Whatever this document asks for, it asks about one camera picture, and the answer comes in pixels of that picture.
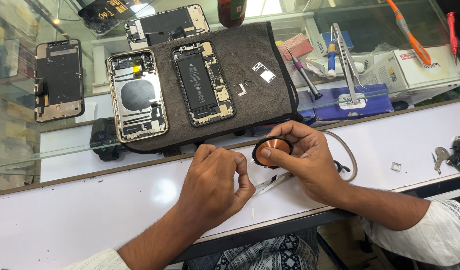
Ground red screwdriver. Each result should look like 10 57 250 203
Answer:
446 11 460 67

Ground grey cable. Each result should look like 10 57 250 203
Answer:
320 130 358 184

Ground open black phone with battery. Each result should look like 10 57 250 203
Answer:
171 40 237 128

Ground brown bottle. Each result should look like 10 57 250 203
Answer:
217 0 248 28

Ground white left sleeve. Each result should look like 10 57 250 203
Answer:
60 248 131 270

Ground cracked black back glass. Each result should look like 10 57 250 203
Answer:
78 0 156 37

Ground black and white patterned garment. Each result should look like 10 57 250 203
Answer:
186 228 321 270

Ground cartons under glass counter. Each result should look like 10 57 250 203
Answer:
0 0 41 192

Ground silver keys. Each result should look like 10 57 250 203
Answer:
431 146 450 175

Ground black plastic clip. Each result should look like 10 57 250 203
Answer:
333 160 351 174

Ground black game controller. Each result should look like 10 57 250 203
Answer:
89 118 128 162

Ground long silver tweezers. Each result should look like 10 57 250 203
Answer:
331 22 368 106

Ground small white metal shield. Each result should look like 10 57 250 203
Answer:
252 61 277 84

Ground round copper charging coil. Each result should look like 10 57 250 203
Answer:
251 136 295 170

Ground dark grey towel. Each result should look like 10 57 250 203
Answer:
124 21 304 154

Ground blue carton box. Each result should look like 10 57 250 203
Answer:
297 83 394 127

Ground silver-framed open phone housing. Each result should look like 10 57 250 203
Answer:
124 4 211 51

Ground white carton box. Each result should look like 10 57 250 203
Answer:
359 44 460 95

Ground black plug with cables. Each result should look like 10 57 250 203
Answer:
447 135 460 172

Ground person's left hand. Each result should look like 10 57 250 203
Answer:
177 144 256 230

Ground black screwdriver with purple collar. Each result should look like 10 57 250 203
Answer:
284 44 324 101

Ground person's right hand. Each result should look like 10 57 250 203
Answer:
260 120 348 208

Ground blue and white screwdriver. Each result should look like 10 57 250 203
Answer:
326 26 338 80

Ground short silver tweezers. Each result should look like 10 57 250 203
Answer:
251 171 295 198

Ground white patterned right sleeve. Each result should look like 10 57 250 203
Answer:
359 198 460 270

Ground black phone display panel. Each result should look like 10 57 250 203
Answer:
34 38 85 124

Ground red carton box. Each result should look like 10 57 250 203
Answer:
277 33 314 63

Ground gold-framed phone housing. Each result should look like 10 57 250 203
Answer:
106 49 169 144

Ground small blue box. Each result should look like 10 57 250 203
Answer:
320 30 355 52

